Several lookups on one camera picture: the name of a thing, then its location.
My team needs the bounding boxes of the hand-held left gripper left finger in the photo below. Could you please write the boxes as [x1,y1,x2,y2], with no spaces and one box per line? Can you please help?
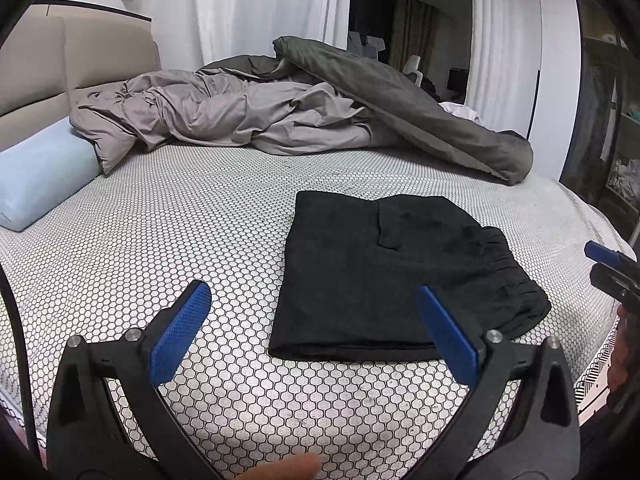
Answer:
[46,280,226,480]

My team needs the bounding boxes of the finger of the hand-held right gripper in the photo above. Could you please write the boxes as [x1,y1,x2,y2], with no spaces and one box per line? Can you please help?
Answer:
[590,265,640,304]
[584,240,640,269]

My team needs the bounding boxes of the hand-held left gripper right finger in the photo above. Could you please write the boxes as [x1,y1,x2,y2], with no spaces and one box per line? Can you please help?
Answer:
[405,284,582,480]

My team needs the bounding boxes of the black pants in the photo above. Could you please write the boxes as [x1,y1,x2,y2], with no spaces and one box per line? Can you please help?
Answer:
[267,190,552,362]

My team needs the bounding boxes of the person's left hand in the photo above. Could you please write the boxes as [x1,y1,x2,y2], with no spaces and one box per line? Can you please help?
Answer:
[232,452,323,480]

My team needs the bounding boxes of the bed with honeycomb sheet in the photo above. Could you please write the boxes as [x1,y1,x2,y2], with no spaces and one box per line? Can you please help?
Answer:
[0,140,636,480]

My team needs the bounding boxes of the dark wardrobe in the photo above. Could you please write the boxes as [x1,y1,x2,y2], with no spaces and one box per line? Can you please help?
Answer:
[560,35,640,221]

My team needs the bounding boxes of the white cloth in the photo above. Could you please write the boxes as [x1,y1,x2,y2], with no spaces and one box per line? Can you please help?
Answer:
[440,101,483,126]

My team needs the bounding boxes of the light blue pillow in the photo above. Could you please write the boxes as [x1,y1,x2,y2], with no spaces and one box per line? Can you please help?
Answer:
[0,117,103,233]

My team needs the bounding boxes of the grey two-tone duvet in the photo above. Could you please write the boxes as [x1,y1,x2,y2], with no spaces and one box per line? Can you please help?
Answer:
[70,35,535,187]

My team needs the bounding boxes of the white curtain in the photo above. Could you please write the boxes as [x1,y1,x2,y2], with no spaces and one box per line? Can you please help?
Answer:
[192,0,353,73]
[467,0,543,138]

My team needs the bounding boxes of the white chair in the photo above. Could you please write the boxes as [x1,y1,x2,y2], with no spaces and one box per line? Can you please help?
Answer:
[402,52,426,86]

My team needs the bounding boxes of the beige padded headboard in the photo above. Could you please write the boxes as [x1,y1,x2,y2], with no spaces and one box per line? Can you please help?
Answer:
[0,2,162,133]

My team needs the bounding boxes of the brown curtain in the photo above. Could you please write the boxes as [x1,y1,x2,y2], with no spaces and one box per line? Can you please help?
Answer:
[390,0,436,68]

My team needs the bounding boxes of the black cable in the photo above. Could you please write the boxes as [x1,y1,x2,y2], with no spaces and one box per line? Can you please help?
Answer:
[0,265,41,456]

